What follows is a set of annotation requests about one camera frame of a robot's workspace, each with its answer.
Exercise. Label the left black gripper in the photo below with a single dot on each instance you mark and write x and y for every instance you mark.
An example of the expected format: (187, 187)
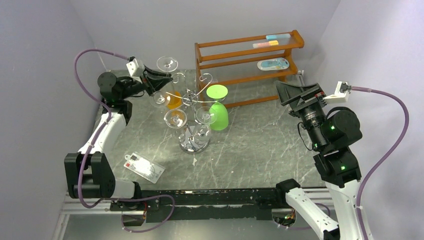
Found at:
(153, 85)

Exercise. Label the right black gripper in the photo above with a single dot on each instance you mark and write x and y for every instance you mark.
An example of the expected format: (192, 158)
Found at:
(305, 98)

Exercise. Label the green plastic wine glass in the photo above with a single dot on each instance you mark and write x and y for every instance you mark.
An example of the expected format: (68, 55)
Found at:
(218, 92)

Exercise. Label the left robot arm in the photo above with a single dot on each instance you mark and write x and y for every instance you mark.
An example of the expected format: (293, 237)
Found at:
(88, 172)

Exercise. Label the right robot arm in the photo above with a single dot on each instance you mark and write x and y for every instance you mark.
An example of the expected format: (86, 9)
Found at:
(332, 129)

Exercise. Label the orange plastic wine glass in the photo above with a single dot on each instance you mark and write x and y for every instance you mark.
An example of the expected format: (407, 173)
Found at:
(175, 100)

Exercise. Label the chrome wine glass rack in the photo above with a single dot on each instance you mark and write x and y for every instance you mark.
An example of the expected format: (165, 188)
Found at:
(190, 103)

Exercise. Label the white blue blister pack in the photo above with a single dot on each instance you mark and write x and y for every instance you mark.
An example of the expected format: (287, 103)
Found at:
(273, 64)

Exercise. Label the orange wooden shelf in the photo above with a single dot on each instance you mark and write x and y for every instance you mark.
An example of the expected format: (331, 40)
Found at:
(233, 62)

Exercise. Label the white packaged card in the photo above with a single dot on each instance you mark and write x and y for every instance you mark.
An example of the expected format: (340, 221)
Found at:
(143, 167)

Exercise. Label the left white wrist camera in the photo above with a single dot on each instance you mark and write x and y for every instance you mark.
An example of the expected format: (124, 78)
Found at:
(135, 69)

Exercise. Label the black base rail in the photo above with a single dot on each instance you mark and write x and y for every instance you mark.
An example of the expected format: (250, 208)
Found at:
(174, 205)

